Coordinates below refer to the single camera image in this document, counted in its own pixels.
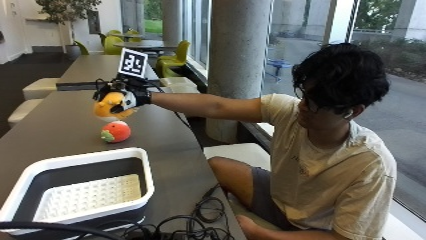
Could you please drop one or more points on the yellow soft toy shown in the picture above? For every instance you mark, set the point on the yellow soft toy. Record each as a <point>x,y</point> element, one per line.
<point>108,106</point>

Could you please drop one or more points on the red strawberry soft toy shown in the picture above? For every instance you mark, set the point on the red strawberry soft toy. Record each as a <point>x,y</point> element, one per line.
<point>115,131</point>

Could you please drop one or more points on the white marker cube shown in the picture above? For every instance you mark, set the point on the white marker cube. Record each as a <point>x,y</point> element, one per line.
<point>133,62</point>

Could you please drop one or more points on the green plastic chair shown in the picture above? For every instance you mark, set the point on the green plastic chair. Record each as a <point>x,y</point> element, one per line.
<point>111,45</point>
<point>173,61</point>
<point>81,48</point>
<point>133,35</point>

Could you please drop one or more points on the white cushioned stool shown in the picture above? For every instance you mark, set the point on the white cushioned stool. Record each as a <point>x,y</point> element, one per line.
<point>24,111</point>
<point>40,88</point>
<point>178,82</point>

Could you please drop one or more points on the round grey table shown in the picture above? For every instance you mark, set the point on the round grey table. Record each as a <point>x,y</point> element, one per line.
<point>123,35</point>
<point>143,44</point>

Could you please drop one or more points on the indoor potted tree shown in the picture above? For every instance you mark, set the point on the indoor potted tree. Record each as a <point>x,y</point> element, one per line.
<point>66,15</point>

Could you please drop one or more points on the narrow concrete pillar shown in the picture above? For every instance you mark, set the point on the narrow concrete pillar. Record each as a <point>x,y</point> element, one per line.
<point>171,20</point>

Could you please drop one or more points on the white and grey basin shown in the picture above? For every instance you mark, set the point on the white and grey basin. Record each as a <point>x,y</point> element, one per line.
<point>74,191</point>

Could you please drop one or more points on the wide concrete pillar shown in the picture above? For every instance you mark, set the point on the wide concrete pillar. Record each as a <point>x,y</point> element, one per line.
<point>237,66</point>

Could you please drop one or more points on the white cushioned bench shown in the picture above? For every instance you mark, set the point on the white cushioned bench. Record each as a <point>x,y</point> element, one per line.
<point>241,155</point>

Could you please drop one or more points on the blue outdoor table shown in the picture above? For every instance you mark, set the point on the blue outdoor table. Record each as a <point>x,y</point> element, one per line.
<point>279,65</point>

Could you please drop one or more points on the dark-rimmed glasses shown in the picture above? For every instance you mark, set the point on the dark-rimmed glasses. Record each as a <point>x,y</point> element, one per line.
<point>306,101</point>

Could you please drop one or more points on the the person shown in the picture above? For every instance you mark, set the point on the the person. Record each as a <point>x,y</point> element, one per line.
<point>319,160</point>

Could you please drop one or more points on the white earbud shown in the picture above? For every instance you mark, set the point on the white earbud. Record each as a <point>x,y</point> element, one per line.
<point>347,114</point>

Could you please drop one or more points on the dark wall panel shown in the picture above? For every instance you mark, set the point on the dark wall panel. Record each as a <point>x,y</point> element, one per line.
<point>93,21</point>

